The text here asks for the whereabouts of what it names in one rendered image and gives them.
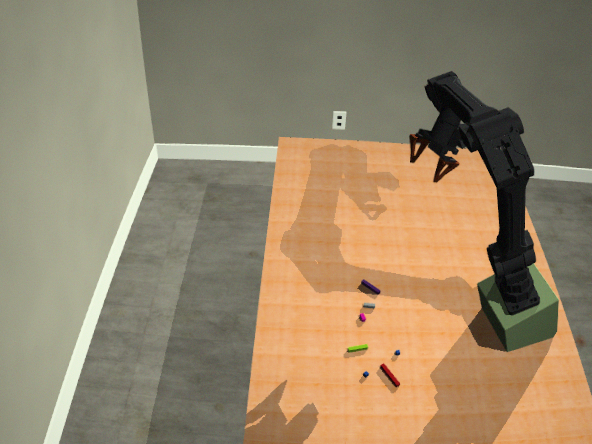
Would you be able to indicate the red rod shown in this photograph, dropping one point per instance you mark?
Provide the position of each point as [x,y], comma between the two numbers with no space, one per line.
[390,375]

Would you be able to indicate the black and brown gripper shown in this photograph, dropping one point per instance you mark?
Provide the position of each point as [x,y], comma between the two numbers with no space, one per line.
[438,139]

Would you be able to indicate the lime green rod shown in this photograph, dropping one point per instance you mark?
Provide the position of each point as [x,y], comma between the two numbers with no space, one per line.
[358,348]

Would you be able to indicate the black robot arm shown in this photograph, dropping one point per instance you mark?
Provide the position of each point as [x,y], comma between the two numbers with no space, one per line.
[510,251]

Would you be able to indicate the purple rod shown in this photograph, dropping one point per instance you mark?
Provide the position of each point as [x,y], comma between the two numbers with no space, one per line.
[370,286]

